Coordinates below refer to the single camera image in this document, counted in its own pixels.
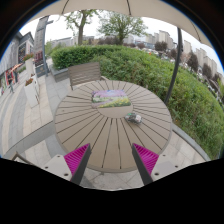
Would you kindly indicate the large white flower planter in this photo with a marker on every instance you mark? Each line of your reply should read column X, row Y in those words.
column 31, row 93

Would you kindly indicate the grey slatted outdoor chair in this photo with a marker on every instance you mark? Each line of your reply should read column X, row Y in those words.
column 83, row 73

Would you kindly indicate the thin sparse-leaved tree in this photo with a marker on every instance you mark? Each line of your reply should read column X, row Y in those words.
column 80, row 33

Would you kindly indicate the floral landscape print mouse pad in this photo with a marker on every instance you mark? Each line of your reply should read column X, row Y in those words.
column 110, row 98

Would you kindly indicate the transparent computer mouse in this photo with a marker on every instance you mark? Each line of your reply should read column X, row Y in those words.
column 133, row 118

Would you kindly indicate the group of apartment buildings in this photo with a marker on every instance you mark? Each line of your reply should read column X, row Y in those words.
column 203, row 56

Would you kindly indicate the round leafy tree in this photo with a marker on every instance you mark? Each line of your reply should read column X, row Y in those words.
column 121, row 26

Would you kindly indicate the small white flower planter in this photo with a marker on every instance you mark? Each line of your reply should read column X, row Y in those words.
column 30, row 66

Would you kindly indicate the green hedge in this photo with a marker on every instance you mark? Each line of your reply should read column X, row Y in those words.
column 150, row 73

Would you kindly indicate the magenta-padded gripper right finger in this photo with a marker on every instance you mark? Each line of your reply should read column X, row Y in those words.
column 163, row 166

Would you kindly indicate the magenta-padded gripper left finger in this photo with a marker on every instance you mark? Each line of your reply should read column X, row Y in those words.
column 60, row 165

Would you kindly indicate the dark curved parasol pole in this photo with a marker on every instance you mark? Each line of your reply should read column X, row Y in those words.
column 179, row 60

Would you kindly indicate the tall grey sign pillar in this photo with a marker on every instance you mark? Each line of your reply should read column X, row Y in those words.
column 40, row 40

